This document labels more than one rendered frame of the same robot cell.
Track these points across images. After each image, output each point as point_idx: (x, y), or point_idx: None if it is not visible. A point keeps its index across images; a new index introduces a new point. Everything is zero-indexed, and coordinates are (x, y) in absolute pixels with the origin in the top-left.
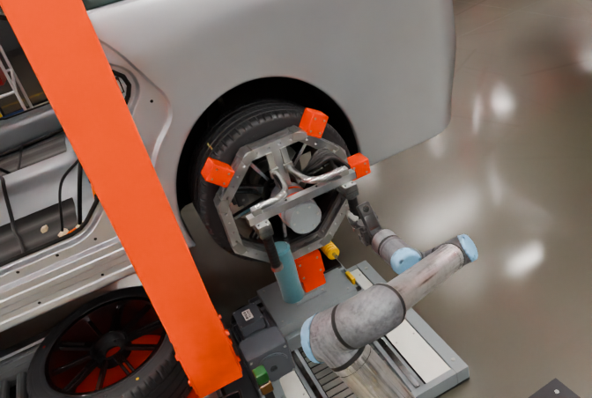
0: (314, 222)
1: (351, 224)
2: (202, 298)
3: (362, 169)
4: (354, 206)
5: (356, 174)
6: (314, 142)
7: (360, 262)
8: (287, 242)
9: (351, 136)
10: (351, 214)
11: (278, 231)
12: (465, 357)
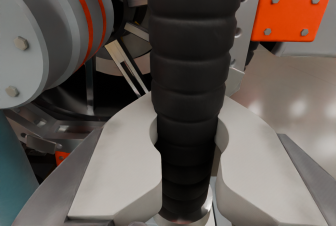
0: (14, 80)
1: (24, 221)
2: None
3: (297, 17)
4: (180, 64)
5: (271, 25)
6: None
7: (214, 177)
8: (87, 117)
9: None
10: (138, 118)
11: (99, 95)
12: None
